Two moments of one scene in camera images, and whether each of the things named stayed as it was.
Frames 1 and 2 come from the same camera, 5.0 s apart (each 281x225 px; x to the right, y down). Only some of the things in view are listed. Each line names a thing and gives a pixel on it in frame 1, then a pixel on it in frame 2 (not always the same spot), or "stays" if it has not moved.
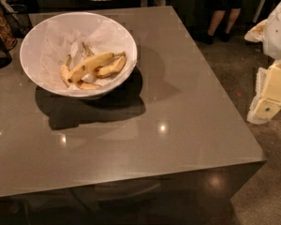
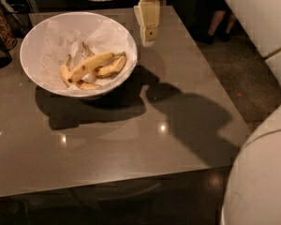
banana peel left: x=65 y=73 stays
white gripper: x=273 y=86 to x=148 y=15
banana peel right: x=111 y=67 stays
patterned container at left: x=0 y=22 stays
